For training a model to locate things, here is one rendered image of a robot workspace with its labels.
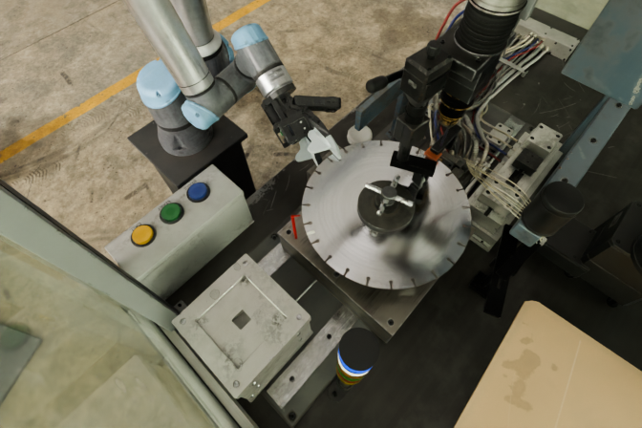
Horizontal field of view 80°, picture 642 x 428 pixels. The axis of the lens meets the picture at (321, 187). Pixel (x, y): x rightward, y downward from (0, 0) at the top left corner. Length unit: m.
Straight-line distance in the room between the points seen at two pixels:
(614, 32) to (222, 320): 0.73
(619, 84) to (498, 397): 0.60
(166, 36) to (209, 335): 0.56
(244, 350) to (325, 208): 0.29
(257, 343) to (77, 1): 3.08
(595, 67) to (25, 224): 0.72
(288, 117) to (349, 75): 1.58
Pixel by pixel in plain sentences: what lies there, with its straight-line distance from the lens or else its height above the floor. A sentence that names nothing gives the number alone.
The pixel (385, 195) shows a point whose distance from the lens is 0.71.
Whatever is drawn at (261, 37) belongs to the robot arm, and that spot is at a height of 1.08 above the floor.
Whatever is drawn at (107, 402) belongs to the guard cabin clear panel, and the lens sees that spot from 0.41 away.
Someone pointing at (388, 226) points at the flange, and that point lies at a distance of 0.73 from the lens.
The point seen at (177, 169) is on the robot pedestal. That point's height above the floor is 0.75.
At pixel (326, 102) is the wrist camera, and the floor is 0.97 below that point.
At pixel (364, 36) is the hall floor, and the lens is 2.69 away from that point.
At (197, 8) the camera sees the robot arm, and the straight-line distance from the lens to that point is 0.98.
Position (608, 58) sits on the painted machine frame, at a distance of 0.65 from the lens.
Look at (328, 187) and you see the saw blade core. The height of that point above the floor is 0.95.
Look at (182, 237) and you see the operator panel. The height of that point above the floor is 0.90.
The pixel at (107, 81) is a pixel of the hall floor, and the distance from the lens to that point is 2.71.
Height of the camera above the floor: 1.61
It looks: 58 degrees down
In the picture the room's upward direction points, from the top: 2 degrees counter-clockwise
